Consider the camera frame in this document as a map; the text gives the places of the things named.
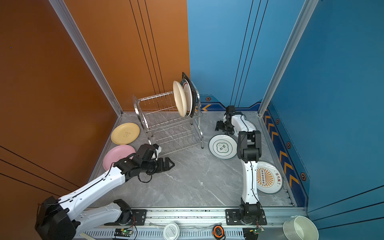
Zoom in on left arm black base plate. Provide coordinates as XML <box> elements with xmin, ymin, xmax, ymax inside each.
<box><xmin>104</xmin><ymin>209</ymin><xmax>147</xmax><ymax>227</ymax></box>

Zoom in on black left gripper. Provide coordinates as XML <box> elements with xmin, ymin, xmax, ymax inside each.
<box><xmin>142</xmin><ymin>156</ymin><xmax>177</xmax><ymax>175</ymax></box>

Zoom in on steel wire dish rack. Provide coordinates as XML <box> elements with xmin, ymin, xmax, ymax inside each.
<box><xmin>133</xmin><ymin>91</ymin><xmax>205</xmax><ymax>155</ymax></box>

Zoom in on white plate green red rim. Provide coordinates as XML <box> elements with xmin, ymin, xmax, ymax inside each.
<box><xmin>181</xmin><ymin>79</ymin><xmax>193</xmax><ymax>117</ymax></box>

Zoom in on white plate orange sunburst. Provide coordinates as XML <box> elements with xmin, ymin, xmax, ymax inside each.
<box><xmin>257</xmin><ymin>161</ymin><xmax>284</xmax><ymax>195</ymax></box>

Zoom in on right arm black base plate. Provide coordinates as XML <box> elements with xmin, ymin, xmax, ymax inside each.
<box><xmin>225</xmin><ymin>209</ymin><xmax>268</xmax><ymax>226</ymax></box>

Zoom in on white round lid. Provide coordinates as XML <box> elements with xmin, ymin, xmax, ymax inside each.
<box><xmin>163</xmin><ymin>223</ymin><xmax>180</xmax><ymax>240</ymax></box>

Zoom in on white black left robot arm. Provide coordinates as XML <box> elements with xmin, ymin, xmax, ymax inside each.
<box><xmin>35</xmin><ymin>144</ymin><xmax>175</xmax><ymax>240</ymax></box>

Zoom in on pink round plate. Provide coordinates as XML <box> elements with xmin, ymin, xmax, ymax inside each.
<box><xmin>103</xmin><ymin>145</ymin><xmax>136</xmax><ymax>171</ymax></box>

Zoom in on black floral square plate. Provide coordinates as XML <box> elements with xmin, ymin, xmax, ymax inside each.
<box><xmin>182</xmin><ymin>72</ymin><xmax>201</xmax><ymax>118</ymax></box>

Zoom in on cream round plate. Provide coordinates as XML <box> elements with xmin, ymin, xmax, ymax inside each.
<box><xmin>173</xmin><ymin>81</ymin><xmax>187</xmax><ymax>118</ymax></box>

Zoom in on green circuit board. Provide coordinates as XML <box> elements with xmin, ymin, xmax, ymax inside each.
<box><xmin>114</xmin><ymin>228</ymin><xmax>134</xmax><ymax>240</ymax></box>

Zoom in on white bucket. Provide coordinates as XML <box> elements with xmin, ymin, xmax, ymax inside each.
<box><xmin>283</xmin><ymin>216</ymin><xmax>319</xmax><ymax>240</ymax></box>

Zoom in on orange black tape measure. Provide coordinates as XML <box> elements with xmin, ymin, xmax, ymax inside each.
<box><xmin>212</xmin><ymin>225</ymin><xmax>226</xmax><ymax>240</ymax></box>

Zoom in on yellow round plate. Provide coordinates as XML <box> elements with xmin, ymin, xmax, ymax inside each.
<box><xmin>111</xmin><ymin>123</ymin><xmax>140</xmax><ymax>145</ymax></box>

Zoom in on white plate black characters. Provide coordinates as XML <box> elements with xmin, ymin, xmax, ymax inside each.
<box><xmin>247</xmin><ymin>121</ymin><xmax>258</xmax><ymax>130</ymax></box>

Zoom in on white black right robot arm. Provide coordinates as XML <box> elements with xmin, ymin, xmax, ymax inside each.
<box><xmin>210</xmin><ymin>106</ymin><xmax>267</xmax><ymax>225</ymax></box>

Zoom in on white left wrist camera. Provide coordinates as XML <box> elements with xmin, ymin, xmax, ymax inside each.
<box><xmin>152</xmin><ymin>144</ymin><xmax>162</xmax><ymax>161</ymax></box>

